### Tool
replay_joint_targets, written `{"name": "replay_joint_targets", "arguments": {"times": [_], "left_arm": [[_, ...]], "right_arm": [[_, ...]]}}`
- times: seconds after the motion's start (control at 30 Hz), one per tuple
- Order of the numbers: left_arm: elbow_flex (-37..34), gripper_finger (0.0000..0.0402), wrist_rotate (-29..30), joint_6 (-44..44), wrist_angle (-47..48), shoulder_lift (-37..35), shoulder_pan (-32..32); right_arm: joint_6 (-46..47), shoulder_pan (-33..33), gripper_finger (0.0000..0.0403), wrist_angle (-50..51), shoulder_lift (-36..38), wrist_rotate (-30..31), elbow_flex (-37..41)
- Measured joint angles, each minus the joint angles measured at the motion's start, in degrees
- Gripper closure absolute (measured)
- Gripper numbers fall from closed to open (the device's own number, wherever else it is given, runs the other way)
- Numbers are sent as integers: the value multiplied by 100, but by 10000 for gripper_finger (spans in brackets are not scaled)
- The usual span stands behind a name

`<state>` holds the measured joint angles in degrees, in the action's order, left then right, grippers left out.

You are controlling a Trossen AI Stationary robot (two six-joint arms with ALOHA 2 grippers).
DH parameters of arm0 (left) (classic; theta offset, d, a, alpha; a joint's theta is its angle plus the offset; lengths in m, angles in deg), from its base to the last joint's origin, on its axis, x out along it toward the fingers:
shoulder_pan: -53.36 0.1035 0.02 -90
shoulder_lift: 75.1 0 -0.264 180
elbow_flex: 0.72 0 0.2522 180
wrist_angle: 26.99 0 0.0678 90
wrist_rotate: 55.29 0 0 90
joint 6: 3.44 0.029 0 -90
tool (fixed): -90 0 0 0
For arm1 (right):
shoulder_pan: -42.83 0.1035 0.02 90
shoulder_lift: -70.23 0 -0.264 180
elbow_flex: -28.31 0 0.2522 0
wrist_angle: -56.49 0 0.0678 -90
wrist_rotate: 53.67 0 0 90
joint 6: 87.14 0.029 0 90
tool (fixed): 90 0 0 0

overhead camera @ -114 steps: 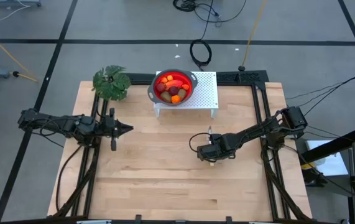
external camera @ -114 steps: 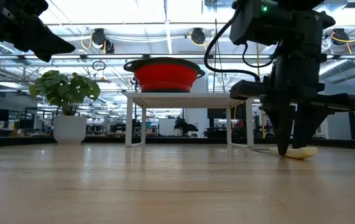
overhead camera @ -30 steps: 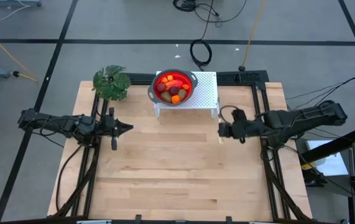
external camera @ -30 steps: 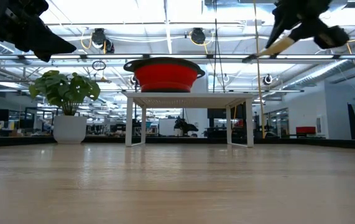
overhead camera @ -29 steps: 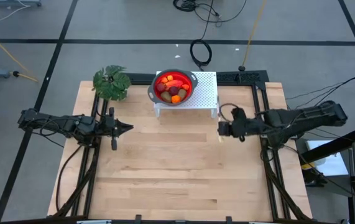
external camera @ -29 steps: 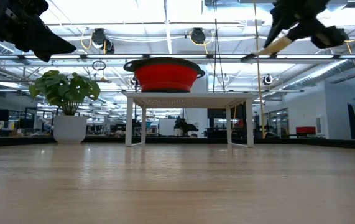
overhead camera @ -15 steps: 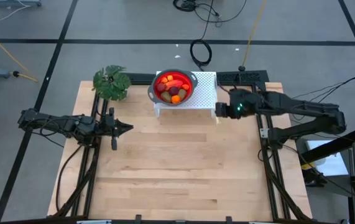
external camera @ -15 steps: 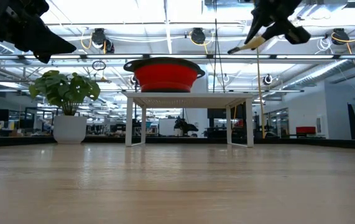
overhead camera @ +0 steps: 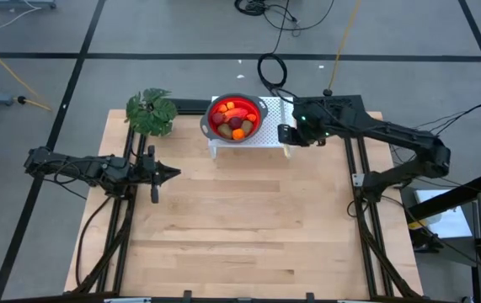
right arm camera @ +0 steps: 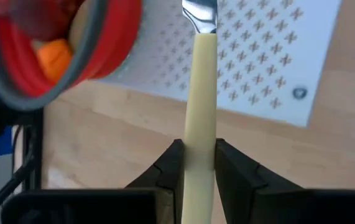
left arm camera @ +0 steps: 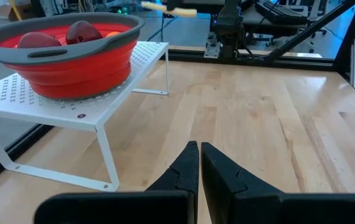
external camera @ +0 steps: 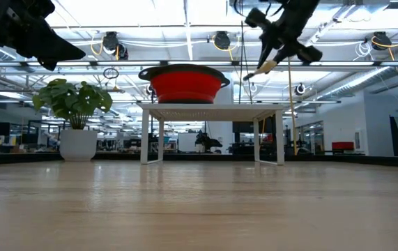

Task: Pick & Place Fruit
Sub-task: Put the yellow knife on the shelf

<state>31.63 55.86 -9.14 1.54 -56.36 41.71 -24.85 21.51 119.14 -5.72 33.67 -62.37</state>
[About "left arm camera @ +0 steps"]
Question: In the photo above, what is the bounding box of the black floor cable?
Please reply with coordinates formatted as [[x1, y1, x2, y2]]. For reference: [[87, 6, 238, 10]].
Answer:
[[147, 14, 178, 43]]

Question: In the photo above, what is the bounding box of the red collapsible colander grey rim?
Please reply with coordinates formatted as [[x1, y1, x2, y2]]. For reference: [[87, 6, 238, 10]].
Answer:
[[0, 12, 145, 100]]

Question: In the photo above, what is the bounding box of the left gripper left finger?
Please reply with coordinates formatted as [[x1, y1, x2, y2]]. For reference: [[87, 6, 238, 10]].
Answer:
[[34, 140, 200, 224]]

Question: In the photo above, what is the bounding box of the white perforated metal shelf riser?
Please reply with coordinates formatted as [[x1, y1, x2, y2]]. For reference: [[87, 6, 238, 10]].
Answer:
[[0, 40, 170, 192]]

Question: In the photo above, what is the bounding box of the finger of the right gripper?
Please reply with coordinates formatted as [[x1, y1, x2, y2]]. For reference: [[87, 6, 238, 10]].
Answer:
[[166, 0, 186, 11]]

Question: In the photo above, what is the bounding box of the pale yellow plush banana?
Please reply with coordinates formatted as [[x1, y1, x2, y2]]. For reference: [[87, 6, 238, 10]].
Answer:
[[141, 1, 198, 18]]

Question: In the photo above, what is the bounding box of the black aluminium table frame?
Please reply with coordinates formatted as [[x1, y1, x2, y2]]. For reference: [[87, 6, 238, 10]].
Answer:
[[0, 0, 355, 191]]

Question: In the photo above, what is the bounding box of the yellow hanging cable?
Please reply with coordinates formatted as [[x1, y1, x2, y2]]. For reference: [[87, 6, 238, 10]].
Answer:
[[10, 0, 23, 22]]

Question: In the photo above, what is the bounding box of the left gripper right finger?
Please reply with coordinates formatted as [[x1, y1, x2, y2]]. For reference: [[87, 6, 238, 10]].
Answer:
[[200, 142, 355, 224]]

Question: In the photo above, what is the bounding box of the brown cardboard box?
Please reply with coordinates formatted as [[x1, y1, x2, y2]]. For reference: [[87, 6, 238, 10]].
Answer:
[[0, 3, 37, 21]]

